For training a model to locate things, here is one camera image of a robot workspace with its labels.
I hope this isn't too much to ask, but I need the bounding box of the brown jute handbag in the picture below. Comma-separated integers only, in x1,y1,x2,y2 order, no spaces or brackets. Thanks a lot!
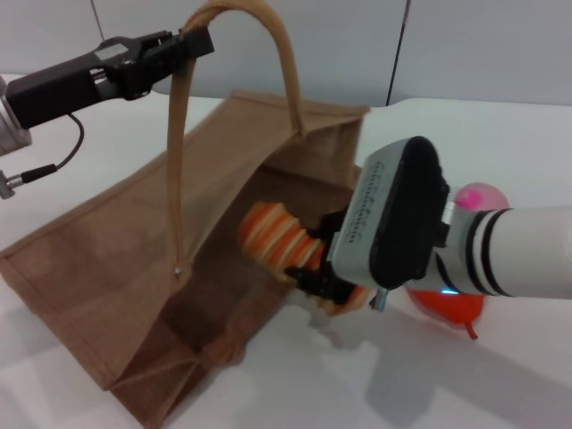
0,0,372,422

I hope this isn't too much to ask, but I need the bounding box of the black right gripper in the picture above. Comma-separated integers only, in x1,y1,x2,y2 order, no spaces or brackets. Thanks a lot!
284,211,382,306

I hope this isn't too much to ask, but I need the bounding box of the black cable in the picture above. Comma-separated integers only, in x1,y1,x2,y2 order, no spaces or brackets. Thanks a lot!
15,114,86,184

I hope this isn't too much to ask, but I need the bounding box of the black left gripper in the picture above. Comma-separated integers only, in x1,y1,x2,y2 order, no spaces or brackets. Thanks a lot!
5,26,215,130

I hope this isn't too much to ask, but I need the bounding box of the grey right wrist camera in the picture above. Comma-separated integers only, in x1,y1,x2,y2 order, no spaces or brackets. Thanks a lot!
331,135,451,292

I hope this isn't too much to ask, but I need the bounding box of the striped orange bread loaf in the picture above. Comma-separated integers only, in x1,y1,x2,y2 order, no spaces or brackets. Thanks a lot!
236,200,377,316

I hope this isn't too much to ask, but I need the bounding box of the orange pear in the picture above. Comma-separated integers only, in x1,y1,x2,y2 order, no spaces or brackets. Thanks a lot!
407,289,486,341

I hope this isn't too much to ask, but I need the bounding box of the metal connector post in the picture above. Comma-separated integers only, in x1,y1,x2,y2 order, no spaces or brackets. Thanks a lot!
0,169,18,200
369,288,391,313

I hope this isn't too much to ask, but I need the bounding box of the pink round fruit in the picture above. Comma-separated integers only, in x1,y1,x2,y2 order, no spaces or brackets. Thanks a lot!
453,181,511,212

